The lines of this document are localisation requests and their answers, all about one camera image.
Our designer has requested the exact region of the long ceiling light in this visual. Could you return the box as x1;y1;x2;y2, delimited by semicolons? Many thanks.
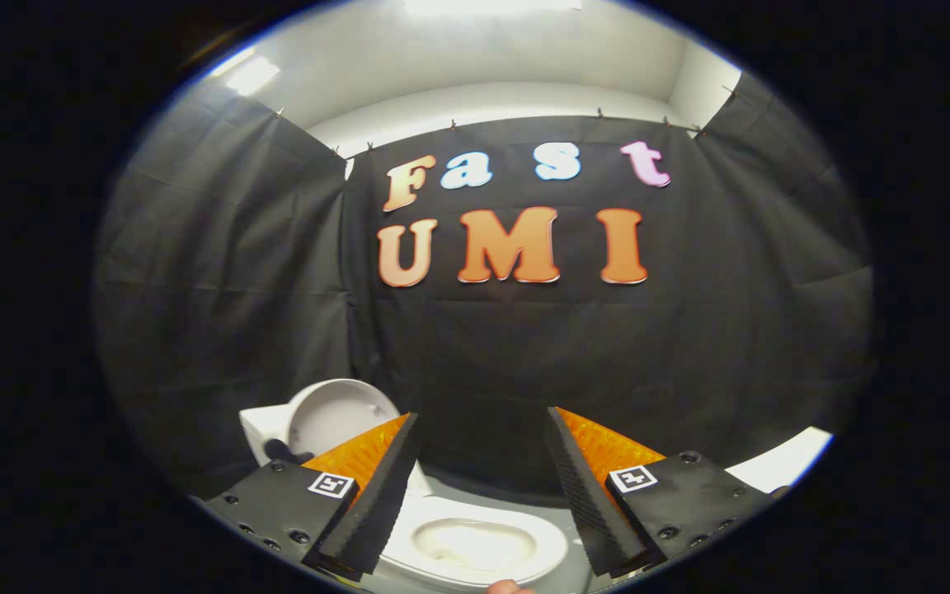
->
405;0;583;16

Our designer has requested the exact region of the white panelled cabinet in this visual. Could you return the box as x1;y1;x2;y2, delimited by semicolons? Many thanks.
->
727;427;835;494

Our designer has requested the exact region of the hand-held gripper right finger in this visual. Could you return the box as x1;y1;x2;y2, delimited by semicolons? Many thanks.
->
543;406;777;578

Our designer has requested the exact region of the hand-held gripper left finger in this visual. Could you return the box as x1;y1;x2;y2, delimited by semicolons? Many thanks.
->
205;411;421;578

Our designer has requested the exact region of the white toilet seat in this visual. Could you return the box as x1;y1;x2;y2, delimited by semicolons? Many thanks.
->
376;493;569;591

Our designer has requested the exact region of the small ceiling light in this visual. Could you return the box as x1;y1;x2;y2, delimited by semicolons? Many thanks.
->
223;49;280;96

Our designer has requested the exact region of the white toilet lid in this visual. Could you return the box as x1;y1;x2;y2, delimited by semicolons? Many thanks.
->
285;378;402;456

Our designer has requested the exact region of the white toilet body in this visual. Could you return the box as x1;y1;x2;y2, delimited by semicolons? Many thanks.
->
238;403;571;593

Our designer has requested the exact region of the black backdrop cloth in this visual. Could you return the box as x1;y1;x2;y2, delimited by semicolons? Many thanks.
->
94;70;876;496

